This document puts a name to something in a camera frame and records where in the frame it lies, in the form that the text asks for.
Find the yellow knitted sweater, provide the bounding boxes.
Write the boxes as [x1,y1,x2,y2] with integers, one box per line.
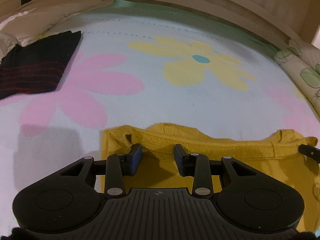
[101,123,319,232]

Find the floral green leaf duvet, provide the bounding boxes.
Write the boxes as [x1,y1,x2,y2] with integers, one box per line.
[274,39,320,113]

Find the floral bed blanket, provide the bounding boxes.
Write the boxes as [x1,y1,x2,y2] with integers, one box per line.
[1,0,319,235]

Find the black red striped folded garment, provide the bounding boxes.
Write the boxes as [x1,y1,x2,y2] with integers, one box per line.
[1,31,81,99]

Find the cream pillow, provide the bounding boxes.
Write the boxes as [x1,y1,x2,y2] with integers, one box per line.
[1,0,113,57]

